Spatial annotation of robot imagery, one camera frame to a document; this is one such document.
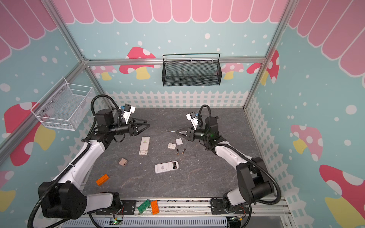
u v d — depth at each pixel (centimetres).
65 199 40
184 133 74
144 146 97
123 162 89
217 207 74
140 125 74
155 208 74
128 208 74
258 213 74
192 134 69
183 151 94
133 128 65
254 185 43
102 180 83
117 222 72
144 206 74
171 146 97
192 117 71
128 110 66
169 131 77
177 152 94
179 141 100
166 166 88
